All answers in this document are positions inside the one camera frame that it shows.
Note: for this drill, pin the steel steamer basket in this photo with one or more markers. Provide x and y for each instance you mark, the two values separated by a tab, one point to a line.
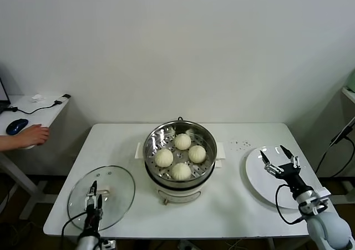
151	147

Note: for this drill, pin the person's right forearm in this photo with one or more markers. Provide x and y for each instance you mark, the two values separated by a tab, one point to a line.
9	143

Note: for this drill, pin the white round plate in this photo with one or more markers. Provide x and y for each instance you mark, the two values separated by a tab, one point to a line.
255	172

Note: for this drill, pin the blue computer mouse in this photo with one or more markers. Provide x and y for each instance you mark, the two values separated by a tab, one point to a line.
17	125

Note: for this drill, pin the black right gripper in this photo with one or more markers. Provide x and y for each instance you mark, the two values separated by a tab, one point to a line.
291	175

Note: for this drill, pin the black laptop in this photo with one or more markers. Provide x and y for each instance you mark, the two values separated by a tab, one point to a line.
3	94

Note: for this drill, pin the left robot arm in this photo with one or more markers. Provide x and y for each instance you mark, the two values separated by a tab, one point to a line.
88	243

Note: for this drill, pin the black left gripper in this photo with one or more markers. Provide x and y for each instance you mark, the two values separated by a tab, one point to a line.
93	219

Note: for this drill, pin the white shelf board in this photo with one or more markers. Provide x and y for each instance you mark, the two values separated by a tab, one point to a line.
349	94

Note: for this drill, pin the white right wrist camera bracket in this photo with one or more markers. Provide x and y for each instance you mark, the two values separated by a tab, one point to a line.
313	201

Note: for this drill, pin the person's right hand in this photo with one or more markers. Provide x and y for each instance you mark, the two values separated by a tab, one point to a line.
36	136

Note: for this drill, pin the white steamed baozi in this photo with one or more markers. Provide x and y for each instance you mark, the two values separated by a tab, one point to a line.
164	158
180	171
182	142
197	154

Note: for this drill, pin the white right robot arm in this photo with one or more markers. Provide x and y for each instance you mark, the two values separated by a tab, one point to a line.
330	230

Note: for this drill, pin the white furniture foot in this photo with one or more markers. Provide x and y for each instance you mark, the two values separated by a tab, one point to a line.
349	191

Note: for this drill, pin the white side desk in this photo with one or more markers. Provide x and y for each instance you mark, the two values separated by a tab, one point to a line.
52	114

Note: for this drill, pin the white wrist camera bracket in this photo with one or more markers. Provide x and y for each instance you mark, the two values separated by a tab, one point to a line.
313	201
108	245

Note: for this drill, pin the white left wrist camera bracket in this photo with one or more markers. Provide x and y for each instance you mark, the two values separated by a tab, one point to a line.
108	245

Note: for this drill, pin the crumpled white tissue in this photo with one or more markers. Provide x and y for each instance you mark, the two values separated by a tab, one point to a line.
37	97

